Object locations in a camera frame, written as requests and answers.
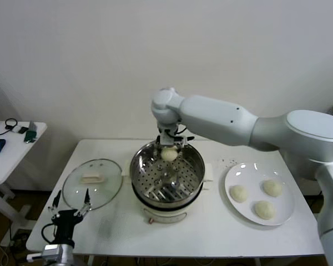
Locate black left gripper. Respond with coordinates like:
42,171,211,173
48,188,92,245

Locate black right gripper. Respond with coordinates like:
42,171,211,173
155,132,195,161

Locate white steamed baozi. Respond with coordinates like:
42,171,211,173
160,146,179,162
229,185,249,203
251,200,275,221
263,179,283,198

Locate glass lid with cream handle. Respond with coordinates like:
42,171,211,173
62,158,124,211

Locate perforated steel steamer basket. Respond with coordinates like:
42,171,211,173
129,139,205,204

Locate steel steamer pot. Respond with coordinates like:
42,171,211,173
121,159,214,225

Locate scattered dark crumbs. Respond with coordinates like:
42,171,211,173
215,157,238,168

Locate white side table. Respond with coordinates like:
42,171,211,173
0,121,48,247

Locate white round plate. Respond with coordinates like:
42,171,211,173
224,162,295,227

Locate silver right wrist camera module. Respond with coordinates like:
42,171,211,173
158,129,175,146

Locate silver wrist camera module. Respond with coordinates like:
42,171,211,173
26,243,74,263
158,129,175,146

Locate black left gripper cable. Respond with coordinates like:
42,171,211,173
41,223,59,245

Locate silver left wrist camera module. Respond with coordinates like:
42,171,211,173
26,243,74,263

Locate black looped cable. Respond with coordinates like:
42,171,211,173
0,118,19,138

